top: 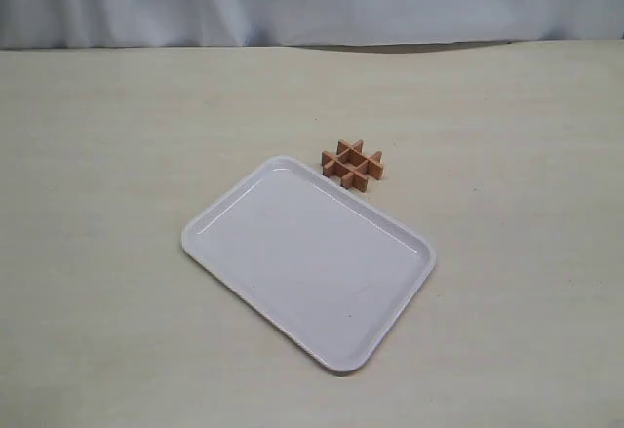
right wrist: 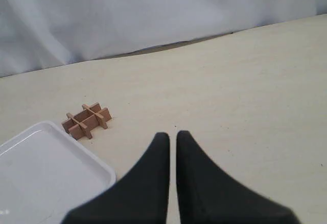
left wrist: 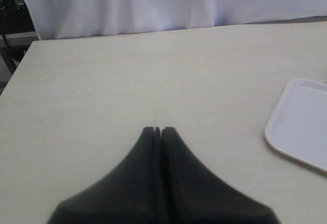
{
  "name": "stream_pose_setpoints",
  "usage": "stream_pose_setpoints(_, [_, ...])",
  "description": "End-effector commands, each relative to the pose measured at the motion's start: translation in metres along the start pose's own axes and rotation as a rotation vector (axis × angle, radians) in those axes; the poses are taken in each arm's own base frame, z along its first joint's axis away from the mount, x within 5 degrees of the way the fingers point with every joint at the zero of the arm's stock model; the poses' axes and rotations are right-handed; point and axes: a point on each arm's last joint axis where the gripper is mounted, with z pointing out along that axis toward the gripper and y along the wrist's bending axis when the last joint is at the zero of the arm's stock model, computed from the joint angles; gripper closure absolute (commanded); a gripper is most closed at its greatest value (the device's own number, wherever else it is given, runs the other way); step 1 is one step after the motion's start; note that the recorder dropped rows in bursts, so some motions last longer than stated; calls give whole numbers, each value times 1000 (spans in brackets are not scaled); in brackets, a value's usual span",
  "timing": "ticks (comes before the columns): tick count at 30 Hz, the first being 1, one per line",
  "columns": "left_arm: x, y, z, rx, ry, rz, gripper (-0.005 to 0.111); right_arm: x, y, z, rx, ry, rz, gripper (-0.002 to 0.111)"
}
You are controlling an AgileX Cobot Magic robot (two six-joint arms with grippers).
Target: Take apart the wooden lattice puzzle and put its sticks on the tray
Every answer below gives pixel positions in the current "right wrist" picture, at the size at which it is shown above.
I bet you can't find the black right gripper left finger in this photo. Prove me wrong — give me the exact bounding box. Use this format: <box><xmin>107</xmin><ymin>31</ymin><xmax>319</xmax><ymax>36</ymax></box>
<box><xmin>62</xmin><ymin>132</ymin><xmax>170</xmax><ymax>223</ymax></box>

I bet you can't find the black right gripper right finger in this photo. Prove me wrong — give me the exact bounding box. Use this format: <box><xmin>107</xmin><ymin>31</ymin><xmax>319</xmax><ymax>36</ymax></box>
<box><xmin>176</xmin><ymin>131</ymin><xmax>300</xmax><ymax>223</ymax></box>

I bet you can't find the notched wooden piece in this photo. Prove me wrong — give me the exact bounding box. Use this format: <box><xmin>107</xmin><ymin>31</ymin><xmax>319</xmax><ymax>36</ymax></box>
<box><xmin>82</xmin><ymin>103</ymin><xmax>108</xmax><ymax>129</ymax></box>
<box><xmin>73</xmin><ymin>109</ymin><xmax>92</xmax><ymax>122</ymax></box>
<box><xmin>66</xmin><ymin>113</ymin><xmax>92</xmax><ymax>140</ymax></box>
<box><xmin>61</xmin><ymin>107</ymin><xmax>112</xmax><ymax>135</ymax></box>

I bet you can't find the white plastic tray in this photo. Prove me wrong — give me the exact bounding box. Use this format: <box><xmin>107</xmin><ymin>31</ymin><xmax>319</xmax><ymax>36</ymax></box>
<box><xmin>1</xmin><ymin>121</ymin><xmax>116</xmax><ymax>223</ymax></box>

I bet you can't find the white fabric backdrop curtain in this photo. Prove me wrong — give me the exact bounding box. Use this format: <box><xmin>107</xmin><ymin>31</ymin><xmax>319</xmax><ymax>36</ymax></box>
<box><xmin>1</xmin><ymin>0</ymin><xmax>326</xmax><ymax>77</ymax></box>

